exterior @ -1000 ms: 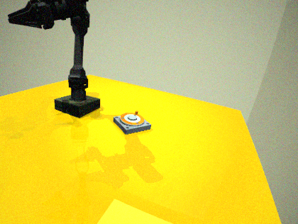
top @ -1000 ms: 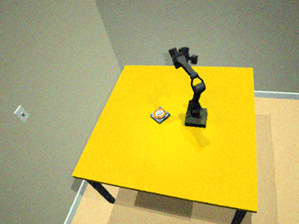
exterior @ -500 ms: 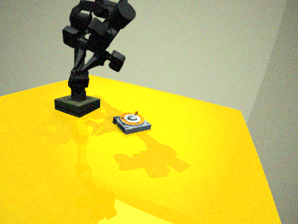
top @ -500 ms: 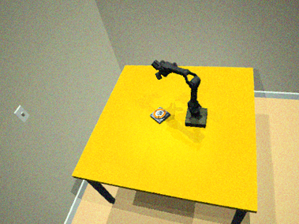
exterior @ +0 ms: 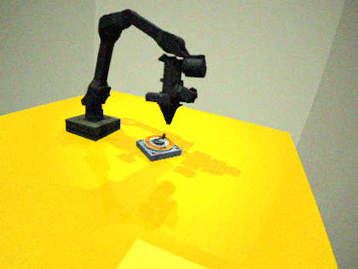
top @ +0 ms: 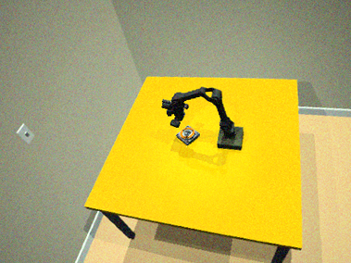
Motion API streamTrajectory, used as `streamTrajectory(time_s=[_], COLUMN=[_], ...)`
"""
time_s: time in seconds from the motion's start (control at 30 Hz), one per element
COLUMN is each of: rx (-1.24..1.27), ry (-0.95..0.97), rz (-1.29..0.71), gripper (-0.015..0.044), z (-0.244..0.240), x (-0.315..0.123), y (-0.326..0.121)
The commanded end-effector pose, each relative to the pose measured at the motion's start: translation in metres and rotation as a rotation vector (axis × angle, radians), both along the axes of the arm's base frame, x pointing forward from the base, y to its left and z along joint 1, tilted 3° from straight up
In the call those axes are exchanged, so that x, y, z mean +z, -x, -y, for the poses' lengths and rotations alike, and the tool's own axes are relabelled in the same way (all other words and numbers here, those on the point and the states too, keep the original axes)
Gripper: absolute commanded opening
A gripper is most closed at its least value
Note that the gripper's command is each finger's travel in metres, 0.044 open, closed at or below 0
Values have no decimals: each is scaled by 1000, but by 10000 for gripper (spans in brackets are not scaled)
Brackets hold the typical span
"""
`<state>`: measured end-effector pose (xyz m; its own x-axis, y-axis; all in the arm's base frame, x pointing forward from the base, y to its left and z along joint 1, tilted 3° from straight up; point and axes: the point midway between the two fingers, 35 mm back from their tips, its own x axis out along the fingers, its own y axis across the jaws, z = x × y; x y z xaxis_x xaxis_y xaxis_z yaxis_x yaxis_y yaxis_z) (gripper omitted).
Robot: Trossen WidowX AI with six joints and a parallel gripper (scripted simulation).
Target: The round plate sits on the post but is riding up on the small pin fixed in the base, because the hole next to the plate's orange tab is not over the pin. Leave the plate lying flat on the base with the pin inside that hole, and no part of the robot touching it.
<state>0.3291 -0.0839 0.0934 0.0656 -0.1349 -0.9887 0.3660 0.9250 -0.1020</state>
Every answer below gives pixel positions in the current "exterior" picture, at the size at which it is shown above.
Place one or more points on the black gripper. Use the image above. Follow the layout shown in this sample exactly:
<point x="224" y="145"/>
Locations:
<point x="167" y="103"/>

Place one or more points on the round orange and white plate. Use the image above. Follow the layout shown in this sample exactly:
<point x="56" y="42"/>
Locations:
<point x="148" y="142"/>

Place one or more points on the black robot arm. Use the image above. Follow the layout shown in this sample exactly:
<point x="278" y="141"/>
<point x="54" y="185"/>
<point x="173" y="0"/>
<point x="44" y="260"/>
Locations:
<point x="110" y="28"/>

